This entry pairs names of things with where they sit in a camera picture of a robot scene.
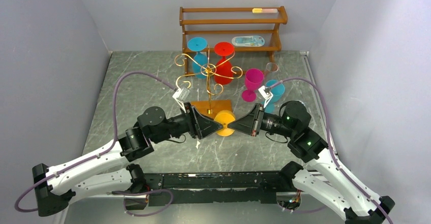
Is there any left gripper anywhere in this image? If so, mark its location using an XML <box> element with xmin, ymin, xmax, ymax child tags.
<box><xmin>153</xmin><ymin>103</ymin><xmax>224</xmax><ymax>144</ymax></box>

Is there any gold wire glass rack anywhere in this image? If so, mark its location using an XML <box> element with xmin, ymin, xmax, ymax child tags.
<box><xmin>174</xmin><ymin>46</ymin><xmax>244</xmax><ymax>118</ymax></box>

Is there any yellow wine glass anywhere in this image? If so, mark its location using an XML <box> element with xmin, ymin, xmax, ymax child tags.
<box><xmin>214</xmin><ymin>110</ymin><xmax>236</xmax><ymax>137</ymax></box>

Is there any blue wine glass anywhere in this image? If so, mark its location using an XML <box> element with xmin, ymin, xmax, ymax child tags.
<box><xmin>258</xmin><ymin>79</ymin><xmax>285</xmax><ymax>113</ymax></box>
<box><xmin>187</xmin><ymin>37</ymin><xmax>208</xmax><ymax>79</ymax></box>

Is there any magenta wine glass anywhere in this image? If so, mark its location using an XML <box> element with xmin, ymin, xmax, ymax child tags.
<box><xmin>241</xmin><ymin>68</ymin><xmax>264</xmax><ymax>102</ymax></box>

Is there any clear wine glass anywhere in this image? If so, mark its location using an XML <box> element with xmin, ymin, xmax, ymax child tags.
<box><xmin>263</xmin><ymin>62</ymin><xmax>279</xmax><ymax>81</ymax></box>

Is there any blue wine glass back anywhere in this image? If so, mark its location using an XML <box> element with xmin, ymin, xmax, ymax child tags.
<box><xmin>187</xmin><ymin>37</ymin><xmax>208</xmax><ymax>79</ymax></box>

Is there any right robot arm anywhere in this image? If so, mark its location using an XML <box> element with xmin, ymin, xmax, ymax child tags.
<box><xmin>228</xmin><ymin>101</ymin><xmax>395</xmax><ymax>223</ymax></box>

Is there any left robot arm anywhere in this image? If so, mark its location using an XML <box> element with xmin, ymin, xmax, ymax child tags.
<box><xmin>32</xmin><ymin>103</ymin><xmax>223</xmax><ymax>217</ymax></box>

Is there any red wine glass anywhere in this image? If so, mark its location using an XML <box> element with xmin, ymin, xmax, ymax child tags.
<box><xmin>213</xmin><ymin>42</ymin><xmax>234</xmax><ymax>85</ymax></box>

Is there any wooden shelf rack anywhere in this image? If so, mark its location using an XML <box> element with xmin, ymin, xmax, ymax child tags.
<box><xmin>179</xmin><ymin>6</ymin><xmax>288</xmax><ymax>62</ymax></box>

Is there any blue packaged item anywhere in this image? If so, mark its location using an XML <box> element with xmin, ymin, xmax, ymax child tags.
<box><xmin>231</xmin><ymin>36</ymin><xmax>265</xmax><ymax>47</ymax></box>

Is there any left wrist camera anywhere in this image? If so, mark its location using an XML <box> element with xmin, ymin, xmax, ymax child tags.
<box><xmin>172</xmin><ymin>87</ymin><xmax>190</xmax><ymax>111</ymax></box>

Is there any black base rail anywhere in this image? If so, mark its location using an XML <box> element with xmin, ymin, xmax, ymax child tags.
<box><xmin>67</xmin><ymin>170</ymin><xmax>314</xmax><ymax>207</ymax></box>

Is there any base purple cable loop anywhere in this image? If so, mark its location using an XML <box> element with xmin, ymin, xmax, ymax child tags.
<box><xmin>112</xmin><ymin>188</ymin><xmax>174</xmax><ymax>217</ymax></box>

